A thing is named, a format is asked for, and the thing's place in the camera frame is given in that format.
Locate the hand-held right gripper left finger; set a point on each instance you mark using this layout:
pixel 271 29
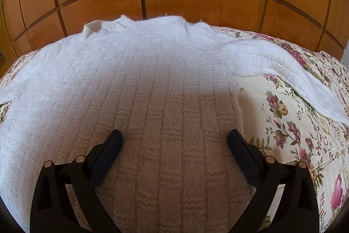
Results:
pixel 108 152

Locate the wooden wardrobe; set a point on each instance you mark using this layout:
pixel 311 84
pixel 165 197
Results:
pixel 190 3

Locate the floral bedspread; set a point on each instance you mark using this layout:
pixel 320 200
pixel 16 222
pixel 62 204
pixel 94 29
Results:
pixel 286 140

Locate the white knitted sweater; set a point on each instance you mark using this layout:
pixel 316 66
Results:
pixel 163 72

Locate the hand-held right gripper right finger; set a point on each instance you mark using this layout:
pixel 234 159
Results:
pixel 242 153

